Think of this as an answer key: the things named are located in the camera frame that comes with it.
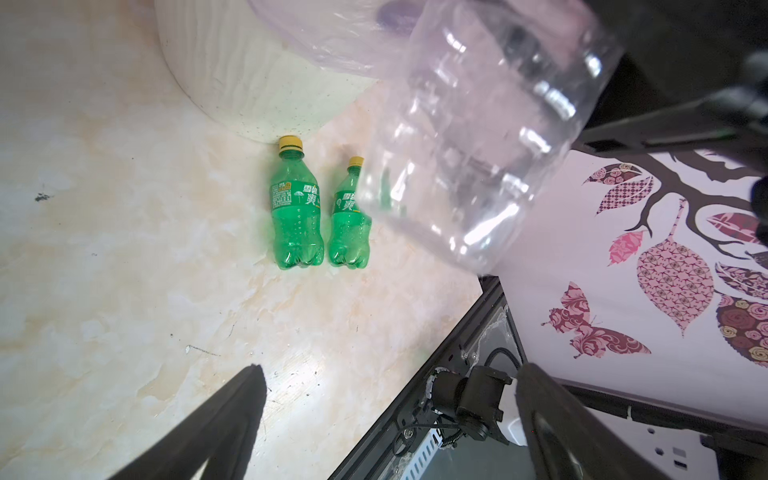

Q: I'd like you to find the green soda bottle left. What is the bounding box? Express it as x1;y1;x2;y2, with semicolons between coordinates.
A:
269;135;325;270

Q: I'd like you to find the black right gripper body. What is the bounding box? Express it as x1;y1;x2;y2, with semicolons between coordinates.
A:
575;1;767;173

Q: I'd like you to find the white slotted cable duct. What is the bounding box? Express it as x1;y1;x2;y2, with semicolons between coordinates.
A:
400;428;443;480

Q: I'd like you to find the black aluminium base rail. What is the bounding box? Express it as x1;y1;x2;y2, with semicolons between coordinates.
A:
330;276;525;479

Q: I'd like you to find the green soda bottle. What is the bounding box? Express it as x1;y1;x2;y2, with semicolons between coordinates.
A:
269;135;325;270
329;156;372;269

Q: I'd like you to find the green soda bottle right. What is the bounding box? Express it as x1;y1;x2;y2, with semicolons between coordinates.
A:
329;156;372;269

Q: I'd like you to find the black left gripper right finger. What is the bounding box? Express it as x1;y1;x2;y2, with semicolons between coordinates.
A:
516;363;666;480

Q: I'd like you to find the pink plastic bin liner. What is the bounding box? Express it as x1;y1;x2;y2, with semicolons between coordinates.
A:
249;0;426;79

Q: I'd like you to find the white ribbed waste bin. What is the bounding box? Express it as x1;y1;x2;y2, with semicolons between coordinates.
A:
154;0;375;143

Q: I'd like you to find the clear bottle white cap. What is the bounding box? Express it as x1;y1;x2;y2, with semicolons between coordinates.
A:
356;1;622;275

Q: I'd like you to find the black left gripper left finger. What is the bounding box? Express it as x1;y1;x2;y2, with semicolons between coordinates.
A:
113;365;267;479

